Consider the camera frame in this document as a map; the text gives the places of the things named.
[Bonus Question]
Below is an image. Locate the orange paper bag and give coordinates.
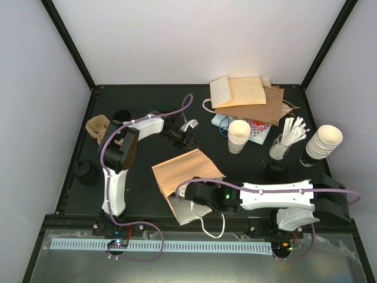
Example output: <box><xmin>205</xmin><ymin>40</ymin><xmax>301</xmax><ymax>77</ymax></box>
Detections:
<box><xmin>152</xmin><ymin>149</ymin><xmax>225</xmax><ymax>239</ymax></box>
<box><xmin>202</xmin><ymin>76</ymin><xmax>267</xmax><ymax>113</ymax></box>

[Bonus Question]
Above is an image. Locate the black printed paper cup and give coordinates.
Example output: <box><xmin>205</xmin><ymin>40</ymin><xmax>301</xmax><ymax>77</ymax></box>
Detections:
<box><xmin>113</xmin><ymin>110</ymin><xmax>131</xmax><ymax>122</ymax></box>

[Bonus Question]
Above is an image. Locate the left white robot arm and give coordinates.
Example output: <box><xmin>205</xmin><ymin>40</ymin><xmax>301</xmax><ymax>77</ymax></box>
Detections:
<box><xmin>98</xmin><ymin>112</ymin><xmax>199</xmax><ymax>235</ymax></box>

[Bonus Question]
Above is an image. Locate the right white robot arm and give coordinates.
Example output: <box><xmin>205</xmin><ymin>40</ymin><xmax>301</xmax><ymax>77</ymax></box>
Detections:
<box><xmin>176</xmin><ymin>174</ymin><xmax>350</xmax><ymax>238</ymax></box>

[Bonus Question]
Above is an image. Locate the white paper cup stack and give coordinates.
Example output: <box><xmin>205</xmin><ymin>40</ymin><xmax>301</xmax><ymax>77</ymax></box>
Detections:
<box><xmin>228</xmin><ymin>120</ymin><xmax>251</xmax><ymax>154</ymax></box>

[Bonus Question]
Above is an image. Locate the brown kraft paper bag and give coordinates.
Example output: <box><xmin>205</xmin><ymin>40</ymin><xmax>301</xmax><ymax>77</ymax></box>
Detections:
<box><xmin>214</xmin><ymin>86</ymin><xmax>299</xmax><ymax>126</ymax></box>

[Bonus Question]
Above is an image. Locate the brown pulp cup carrier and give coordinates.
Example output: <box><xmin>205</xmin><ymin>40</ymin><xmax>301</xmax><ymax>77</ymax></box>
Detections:
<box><xmin>85</xmin><ymin>114</ymin><xmax>110</xmax><ymax>145</ymax></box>

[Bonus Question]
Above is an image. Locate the right black lid stack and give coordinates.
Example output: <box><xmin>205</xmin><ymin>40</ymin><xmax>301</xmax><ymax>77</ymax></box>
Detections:
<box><xmin>266</xmin><ymin>159</ymin><xmax>288</xmax><ymax>183</ymax></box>

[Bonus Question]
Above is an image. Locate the black lid stack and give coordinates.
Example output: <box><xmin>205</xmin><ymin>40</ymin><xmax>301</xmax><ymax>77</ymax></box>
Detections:
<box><xmin>72</xmin><ymin>160</ymin><xmax>100</xmax><ymax>186</ymax></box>
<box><xmin>266</xmin><ymin>159</ymin><xmax>288</xmax><ymax>183</ymax></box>

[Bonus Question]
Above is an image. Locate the left black lid stack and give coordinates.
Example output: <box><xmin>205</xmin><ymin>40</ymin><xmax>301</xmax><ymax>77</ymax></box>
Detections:
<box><xmin>72</xmin><ymin>160</ymin><xmax>100</xmax><ymax>186</ymax></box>

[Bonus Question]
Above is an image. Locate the small circuit board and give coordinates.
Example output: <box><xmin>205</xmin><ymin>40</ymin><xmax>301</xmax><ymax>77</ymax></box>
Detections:
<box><xmin>107</xmin><ymin>239</ymin><xmax>128</xmax><ymax>249</ymax></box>

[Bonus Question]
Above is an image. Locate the tilted paper cup stack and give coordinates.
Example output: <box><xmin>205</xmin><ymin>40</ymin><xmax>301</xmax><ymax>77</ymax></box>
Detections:
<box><xmin>300</xmin><ymin>124</ymin><xmax>343</xmax><ymax>167</ymax></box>

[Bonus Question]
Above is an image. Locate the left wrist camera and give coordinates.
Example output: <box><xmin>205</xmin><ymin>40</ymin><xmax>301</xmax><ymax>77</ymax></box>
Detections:
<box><xmin>180</xmin><ymin>119</ymin><xmax>199</xmax><ymax>132</ymax></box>

